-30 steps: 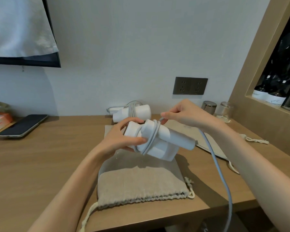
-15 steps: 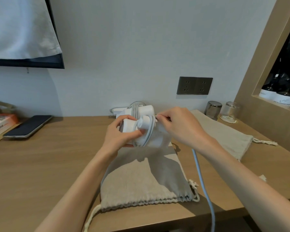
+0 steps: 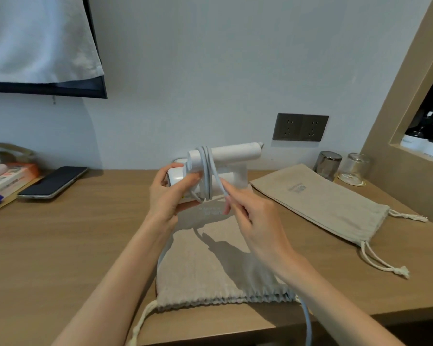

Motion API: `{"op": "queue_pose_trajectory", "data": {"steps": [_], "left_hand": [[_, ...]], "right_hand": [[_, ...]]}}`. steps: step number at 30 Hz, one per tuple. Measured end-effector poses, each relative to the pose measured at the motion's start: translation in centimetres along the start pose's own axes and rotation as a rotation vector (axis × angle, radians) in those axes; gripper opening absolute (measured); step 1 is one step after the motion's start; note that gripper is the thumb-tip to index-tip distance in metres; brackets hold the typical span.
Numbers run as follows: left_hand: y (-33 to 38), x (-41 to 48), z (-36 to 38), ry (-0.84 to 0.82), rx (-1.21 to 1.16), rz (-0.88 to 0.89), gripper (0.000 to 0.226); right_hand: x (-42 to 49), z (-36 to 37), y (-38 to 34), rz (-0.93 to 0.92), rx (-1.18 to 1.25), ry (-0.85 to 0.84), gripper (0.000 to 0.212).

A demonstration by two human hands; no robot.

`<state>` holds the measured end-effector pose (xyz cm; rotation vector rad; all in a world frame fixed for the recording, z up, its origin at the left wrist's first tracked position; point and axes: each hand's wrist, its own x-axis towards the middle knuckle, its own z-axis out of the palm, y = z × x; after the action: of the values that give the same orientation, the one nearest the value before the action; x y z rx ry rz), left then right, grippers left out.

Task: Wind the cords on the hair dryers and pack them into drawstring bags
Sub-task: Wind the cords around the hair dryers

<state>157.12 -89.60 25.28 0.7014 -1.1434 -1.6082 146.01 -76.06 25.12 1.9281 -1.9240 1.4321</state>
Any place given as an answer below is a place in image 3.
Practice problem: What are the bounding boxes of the black smartphone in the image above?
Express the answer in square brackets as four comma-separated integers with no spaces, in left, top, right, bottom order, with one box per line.
[17,166,89,200]

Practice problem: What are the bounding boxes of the person's right forearm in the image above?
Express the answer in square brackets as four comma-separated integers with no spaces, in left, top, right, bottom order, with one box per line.
[274,248,407,346]

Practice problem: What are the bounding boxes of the grey smoked glass cup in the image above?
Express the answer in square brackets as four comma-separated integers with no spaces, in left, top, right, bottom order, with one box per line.
[313,150,343,182]

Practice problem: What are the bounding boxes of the beige drawstring bag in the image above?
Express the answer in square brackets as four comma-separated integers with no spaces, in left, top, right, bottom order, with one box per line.
[250,163,429,280]
[126,196,302,346]

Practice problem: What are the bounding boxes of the person's right hand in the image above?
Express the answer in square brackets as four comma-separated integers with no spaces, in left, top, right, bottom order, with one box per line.
[220,179,297,282]

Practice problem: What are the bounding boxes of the dark grey wall socket panel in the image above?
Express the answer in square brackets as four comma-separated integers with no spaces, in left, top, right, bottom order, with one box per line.
[272,112,330,142]

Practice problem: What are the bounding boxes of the round beige dish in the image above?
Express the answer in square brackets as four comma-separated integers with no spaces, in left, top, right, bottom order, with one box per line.
[0,143,35,163]

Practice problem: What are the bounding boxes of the white cloth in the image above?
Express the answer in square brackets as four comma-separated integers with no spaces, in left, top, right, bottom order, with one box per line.
[0,0,104,85]

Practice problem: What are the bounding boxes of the black television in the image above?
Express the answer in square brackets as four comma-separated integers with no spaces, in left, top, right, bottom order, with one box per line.
[0,0,108,99]

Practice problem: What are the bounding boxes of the round gold-rimmed coaster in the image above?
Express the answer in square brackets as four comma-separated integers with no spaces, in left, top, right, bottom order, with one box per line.
[337,173,367,187]

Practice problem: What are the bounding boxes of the clear glass cup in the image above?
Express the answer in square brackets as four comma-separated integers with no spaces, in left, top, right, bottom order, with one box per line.
[338,152,371,187]

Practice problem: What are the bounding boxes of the person's left forearm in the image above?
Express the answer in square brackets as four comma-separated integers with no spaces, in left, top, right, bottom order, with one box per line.
[52,219,176,346]

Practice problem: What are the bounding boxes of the person's left hand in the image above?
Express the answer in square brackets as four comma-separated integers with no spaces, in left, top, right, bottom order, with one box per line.
[146,162,205,231]

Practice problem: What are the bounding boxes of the wooden niche frame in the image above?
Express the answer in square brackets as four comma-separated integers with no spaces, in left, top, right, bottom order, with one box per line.
[360,0,433,231]

